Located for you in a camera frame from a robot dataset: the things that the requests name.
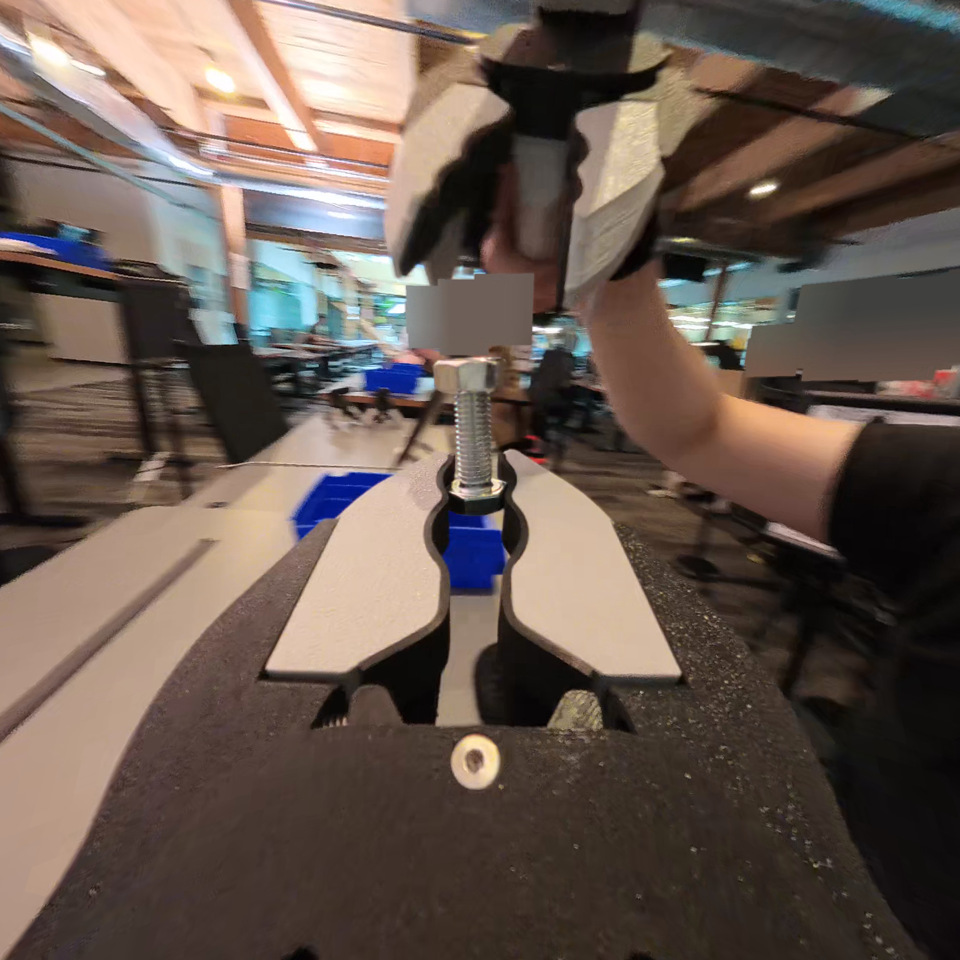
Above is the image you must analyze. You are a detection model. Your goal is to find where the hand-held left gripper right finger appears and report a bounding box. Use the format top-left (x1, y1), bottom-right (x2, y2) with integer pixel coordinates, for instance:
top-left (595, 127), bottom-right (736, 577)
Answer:
top-left (499, 448), bottom-right (685, 689)

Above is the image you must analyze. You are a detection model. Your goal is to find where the silver hex bolt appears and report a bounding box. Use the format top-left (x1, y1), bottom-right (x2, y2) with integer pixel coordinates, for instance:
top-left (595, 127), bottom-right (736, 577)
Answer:
top-left (433, 357), bottom-right (502, 496)

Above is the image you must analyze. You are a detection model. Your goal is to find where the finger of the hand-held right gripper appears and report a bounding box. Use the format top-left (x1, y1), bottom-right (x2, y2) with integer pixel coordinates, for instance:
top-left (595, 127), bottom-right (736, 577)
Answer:
top-left (558, 96), bottom-right (670, 300)
top-left (384, 81), bottom-right (519, 280)

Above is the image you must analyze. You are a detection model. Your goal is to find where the person's right hand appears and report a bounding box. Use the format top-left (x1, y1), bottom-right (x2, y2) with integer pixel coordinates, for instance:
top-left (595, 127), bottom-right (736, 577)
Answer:
top-left (480, 216), bottom-right (670, 325)

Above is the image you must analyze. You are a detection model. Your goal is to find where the black fabric chair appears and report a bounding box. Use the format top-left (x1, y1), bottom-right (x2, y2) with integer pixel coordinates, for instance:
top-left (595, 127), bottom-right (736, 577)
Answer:
top-left (176, 341), bottom-right (290, 466)

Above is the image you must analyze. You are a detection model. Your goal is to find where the person's right forearm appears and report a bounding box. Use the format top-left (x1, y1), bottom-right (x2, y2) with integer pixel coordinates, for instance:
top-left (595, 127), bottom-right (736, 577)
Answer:
top-left (581, 285), bottom-right (864, 543)

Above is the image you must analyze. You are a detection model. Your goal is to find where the blue plastic divided bin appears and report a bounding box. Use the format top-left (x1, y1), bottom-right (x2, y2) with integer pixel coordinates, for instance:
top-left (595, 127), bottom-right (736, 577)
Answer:
top-left (292, 471), bottom-right (508, 594)

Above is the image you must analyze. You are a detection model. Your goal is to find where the silver hex nut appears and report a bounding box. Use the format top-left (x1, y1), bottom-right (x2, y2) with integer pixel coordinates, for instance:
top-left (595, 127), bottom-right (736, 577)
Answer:
top-left (447, 482), bottom-right (505, 516)

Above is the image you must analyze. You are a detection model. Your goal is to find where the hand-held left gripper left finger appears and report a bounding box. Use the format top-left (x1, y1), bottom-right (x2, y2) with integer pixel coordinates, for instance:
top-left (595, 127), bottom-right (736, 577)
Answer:
top-left (264, 452), bottom-right (456, 687)

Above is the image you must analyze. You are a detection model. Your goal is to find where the blue storage bin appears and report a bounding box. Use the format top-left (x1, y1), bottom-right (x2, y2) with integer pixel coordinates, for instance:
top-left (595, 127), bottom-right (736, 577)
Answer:
top-left (363, 363), bottom-right (426, 396)

